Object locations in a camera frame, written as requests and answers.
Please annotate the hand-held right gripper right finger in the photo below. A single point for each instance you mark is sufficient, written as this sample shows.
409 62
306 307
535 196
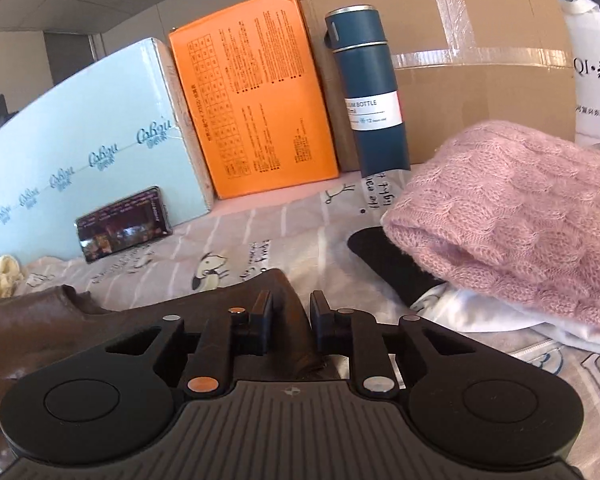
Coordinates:
325 320

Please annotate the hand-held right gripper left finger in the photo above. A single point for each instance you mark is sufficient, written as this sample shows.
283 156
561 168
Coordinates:
260 320

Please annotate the brown garment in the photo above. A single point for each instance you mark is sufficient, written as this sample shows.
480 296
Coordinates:
30 320

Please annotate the black cloth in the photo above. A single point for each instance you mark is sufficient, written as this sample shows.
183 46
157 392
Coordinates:
385 260

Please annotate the printed striped blanket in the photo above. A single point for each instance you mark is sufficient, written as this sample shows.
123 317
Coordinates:
290 230

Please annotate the white garment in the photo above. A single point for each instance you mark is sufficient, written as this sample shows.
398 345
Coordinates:
480 310

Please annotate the black smartphone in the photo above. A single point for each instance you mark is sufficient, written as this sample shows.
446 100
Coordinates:
125 225

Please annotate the dark blue vacuum bottle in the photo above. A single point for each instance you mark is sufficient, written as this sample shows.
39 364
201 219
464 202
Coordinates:
375 150

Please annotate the pink knitted sweater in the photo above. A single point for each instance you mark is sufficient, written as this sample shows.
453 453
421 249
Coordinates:
505 220

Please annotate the orange cardboard box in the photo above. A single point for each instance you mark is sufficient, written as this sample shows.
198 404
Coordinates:
260 90

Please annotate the cream knitted sweater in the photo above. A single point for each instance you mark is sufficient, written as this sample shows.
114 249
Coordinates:
2 275

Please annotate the large light blue cardboard box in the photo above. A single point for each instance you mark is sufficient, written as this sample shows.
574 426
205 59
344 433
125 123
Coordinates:
80 125

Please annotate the brown cardboard box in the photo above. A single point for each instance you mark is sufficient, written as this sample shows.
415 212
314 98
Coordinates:
480 100

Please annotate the white printed bag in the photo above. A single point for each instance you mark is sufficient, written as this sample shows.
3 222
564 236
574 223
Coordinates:
595 60

